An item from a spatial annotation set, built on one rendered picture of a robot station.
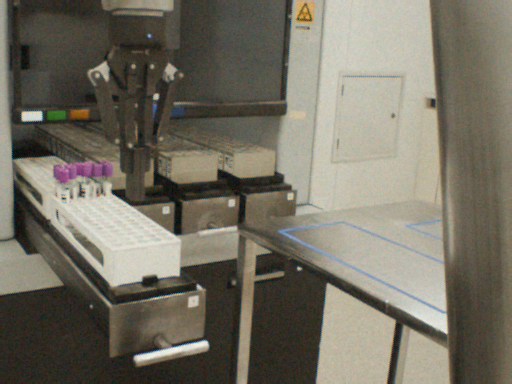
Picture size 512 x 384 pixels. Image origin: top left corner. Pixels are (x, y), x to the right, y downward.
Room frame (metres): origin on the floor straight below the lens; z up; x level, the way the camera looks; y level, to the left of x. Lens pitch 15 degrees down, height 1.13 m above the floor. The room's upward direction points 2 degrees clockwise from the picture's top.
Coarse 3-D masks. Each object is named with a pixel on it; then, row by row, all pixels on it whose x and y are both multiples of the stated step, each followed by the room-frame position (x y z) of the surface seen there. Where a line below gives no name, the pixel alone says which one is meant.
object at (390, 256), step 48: (240, 240) 0.99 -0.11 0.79; (288, 240) 0.91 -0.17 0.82; (336, 240) 0.92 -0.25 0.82; (384, 240) 0.92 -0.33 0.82; (432, 240) 0.93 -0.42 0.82; (240, 288) 0.98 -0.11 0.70; (384, 288) 0.73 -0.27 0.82; (432, 288) 0.73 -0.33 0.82; (240, 336) 0.98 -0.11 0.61; (432, 336) 0.62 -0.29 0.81
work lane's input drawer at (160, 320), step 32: (32, 224) 1.02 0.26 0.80; (64, 256) 0.85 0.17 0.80; (96, 288) 0.73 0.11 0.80; (128, 288) 0.71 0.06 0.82; (160, 288) 0.71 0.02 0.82; (192, 288) 0.74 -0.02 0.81; (96, 320) 0.72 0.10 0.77; (128, 320) 0.69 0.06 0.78; (160, 320) 0.71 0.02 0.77; (192, 320) 0.73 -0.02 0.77; (128, 352) 0.69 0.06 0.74; (160, 352) 0.66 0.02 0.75; (192, 352) 0.68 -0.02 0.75
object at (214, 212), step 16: (160, 192) 1.26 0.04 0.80; (176, 192) 1.22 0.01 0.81; (192, 192) 1.21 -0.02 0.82; (208, 192) 1.21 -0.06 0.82; (224, 192) 1.22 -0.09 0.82; (176, 208) 1.20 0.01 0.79; (192, 208) 1.18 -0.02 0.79; (208, 208) 1.20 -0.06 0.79; (224, 208) 1.22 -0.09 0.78; (192, 224) 1.18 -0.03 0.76; (208, 224) 1.20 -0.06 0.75; (224, 224) 1.22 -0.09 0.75
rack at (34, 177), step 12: (24, 168) 1.17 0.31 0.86; (36, 168) 1.18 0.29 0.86; (48, 168) 1.19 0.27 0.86; (24, 180) 1.22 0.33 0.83; (36, 180) 1.07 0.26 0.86; (48, 180) 1.08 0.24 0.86; (24, 192) 1.15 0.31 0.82; (36, 192) 1.19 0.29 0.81; (48, 192) 1.00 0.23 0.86; (36, 204) 1.07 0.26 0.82; (48, 204) 1.00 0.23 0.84; (48, 216) 1.00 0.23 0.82
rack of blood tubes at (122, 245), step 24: (72, 216) 0.86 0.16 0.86; (96, 216) 0.87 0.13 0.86; (120, 216) 0.87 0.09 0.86; (144, 216) 0.87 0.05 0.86; (72, 240) 0.86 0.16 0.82; (96, 240) 0.77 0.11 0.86; (120, 240) 0.76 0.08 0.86; (144, 240) 0.76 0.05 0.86; (168, 240) 0.76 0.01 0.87; (96, 264) 0.77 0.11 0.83; (120, 264) 0.72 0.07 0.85; (144, 264) 0.74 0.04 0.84; (168, 264) 0.75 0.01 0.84
